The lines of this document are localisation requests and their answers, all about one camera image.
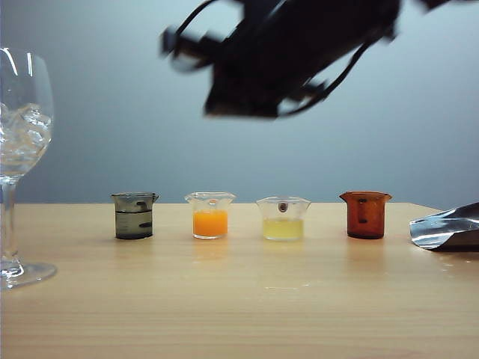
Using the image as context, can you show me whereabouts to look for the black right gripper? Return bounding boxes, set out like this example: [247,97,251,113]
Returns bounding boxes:
[160,22,375,93]

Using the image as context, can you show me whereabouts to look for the grey translucent measuring cup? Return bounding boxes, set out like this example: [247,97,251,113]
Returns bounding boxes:
[110,191,160,241]

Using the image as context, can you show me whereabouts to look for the clear wine glass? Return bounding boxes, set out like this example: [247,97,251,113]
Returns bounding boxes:
[0,47,59,291]

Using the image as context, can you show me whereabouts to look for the clear cup with orange juice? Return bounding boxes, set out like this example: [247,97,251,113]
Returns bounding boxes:
[184,191,237,241]

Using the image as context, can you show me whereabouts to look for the clear cup with pale-yellow liquid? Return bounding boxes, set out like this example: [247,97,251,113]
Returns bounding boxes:
[256,196,312,242]

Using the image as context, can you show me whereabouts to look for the amber translucent measuring cup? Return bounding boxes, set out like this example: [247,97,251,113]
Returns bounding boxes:
[338,191,392,239]

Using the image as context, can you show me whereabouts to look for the clear ice in glass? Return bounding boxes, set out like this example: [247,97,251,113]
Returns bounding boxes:
[0,102,52,168]

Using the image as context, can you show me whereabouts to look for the shiny silver metal scoop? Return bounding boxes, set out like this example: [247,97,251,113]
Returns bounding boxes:
[409,201,479,252]

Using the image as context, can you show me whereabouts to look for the black cable loop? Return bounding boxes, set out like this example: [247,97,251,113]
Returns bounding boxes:
[177,0,244,39]
[278,39,372,118]

